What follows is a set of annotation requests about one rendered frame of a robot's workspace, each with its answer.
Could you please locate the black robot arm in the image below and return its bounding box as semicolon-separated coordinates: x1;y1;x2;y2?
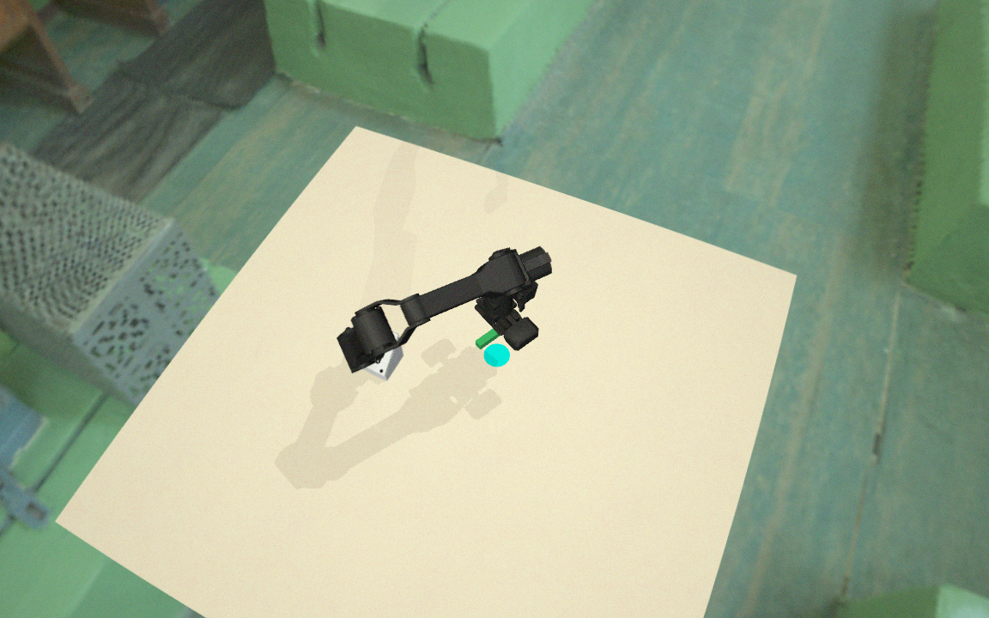
337;246;552;373

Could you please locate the green rectangular post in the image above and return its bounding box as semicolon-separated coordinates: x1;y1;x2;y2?
476;329;500;350

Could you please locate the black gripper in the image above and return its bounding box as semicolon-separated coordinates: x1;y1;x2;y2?
475;293;539;351

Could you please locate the cyan circle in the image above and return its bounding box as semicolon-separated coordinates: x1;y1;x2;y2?
484;343;510;367

